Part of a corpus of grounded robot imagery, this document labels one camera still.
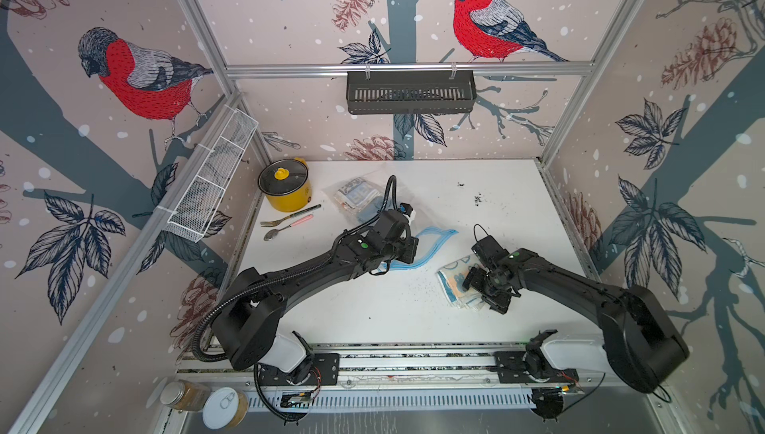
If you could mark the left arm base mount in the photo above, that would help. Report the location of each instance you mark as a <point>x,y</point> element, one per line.
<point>316,369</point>

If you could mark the pink handled spoon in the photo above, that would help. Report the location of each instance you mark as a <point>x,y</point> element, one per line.
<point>272,234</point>

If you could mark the white wire mesh shelf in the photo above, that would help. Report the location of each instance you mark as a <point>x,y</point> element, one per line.
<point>192,218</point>

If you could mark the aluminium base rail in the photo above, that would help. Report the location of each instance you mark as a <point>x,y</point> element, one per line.
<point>438,366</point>

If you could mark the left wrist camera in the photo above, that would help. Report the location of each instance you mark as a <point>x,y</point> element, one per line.
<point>408,211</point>

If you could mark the bunny print towel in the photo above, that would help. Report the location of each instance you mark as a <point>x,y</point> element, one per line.
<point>451,278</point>

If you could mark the blue towel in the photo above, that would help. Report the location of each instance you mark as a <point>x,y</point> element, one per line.
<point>369,208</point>

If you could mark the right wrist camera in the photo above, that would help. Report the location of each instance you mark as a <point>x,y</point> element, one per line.
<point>490,253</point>

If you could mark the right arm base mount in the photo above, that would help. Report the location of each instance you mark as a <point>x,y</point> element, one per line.
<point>529,364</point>

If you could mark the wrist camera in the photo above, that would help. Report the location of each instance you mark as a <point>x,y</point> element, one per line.
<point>490,253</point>
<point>408,211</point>

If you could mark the tin can white lid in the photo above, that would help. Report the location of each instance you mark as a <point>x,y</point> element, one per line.
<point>225,408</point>

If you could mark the black hanging wire basket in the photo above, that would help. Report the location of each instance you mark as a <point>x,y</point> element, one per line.
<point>411,92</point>

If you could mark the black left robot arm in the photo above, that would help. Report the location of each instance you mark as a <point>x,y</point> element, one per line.
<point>246,320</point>

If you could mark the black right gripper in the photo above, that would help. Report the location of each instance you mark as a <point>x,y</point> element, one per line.
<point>495,301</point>

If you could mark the glass lid yellow knob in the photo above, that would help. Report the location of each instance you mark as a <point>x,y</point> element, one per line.
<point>283,177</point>

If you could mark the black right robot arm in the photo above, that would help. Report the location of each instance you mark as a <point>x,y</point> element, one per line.
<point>642,345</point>

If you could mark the green handled fork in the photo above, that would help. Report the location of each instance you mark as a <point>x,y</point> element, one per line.
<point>305,211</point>

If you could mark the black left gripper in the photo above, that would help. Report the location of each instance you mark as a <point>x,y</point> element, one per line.
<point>411,243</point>

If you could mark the clear vacuum bag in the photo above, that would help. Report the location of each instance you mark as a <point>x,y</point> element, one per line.
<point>432,233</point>

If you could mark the glass jar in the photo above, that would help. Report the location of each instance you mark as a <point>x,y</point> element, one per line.
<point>183,395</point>

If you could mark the yellow electric pot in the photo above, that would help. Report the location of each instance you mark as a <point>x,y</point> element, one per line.
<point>292,202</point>

